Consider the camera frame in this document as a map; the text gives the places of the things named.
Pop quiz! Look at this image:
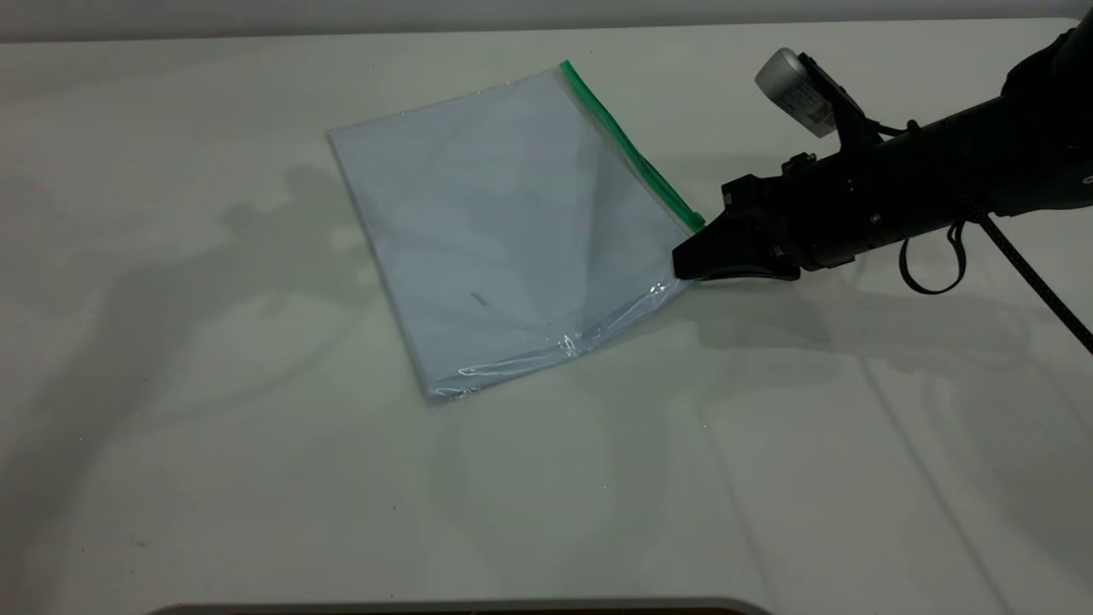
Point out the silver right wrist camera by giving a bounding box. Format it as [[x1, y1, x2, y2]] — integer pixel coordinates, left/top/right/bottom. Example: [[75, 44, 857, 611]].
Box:
[[755, 48, 842, 139]]

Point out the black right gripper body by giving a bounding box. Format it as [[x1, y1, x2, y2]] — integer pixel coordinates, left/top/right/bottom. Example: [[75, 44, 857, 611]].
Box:
[[722, 152, 872, 272]]

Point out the thin black looped cable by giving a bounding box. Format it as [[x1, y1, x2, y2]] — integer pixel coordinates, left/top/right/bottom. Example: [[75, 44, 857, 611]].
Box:
[[898, 218, 968, 296]]

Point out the black right camera bracket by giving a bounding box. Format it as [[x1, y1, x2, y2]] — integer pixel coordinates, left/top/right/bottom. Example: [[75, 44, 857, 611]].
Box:
[[798, 53, 885, 159]]

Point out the black braided cable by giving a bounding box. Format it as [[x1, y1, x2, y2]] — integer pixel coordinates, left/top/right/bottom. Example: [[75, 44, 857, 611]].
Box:
[[905, 120, 1093, 355]]

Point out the clear plastic zip bag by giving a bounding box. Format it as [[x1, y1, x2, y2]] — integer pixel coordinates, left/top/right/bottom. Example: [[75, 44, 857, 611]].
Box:
[[329, 60, 710, 402]]

